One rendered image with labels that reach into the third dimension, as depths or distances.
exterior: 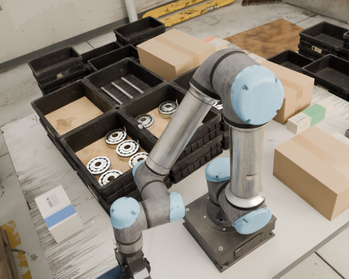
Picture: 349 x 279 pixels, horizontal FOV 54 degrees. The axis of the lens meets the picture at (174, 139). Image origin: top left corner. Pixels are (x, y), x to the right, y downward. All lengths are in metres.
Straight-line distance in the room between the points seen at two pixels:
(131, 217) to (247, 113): 0.38
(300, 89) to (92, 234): 1.16
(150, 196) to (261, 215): 0.32
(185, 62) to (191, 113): 1.09
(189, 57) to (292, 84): 0.59
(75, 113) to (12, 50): 2.87
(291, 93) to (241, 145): 0.91
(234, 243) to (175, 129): 0.48
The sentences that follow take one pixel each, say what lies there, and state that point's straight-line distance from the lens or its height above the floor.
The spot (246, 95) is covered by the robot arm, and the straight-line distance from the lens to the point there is 0.74.
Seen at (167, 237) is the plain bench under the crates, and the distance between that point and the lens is 1.38.
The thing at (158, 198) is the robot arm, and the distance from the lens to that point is 0.92.
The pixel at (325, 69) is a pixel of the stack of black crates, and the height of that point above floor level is 0.38.
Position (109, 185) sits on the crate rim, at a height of 0.93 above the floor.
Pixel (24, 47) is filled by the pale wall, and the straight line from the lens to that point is 4.70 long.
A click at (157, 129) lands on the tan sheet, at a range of 1.62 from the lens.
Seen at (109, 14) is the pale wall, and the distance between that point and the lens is 4.89.
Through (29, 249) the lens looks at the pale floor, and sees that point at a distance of 2.50.
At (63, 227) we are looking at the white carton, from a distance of 1.46.
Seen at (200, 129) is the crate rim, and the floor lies 0.93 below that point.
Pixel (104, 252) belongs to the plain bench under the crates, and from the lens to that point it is 1.41.
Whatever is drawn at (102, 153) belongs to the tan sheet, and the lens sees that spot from 1.58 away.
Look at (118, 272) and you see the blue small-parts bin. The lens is 1.23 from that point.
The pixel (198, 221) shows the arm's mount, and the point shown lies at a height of 0.80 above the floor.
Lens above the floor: 1.85
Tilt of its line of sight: 41 degrees down
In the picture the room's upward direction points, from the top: 11 degrees counter-clockwise
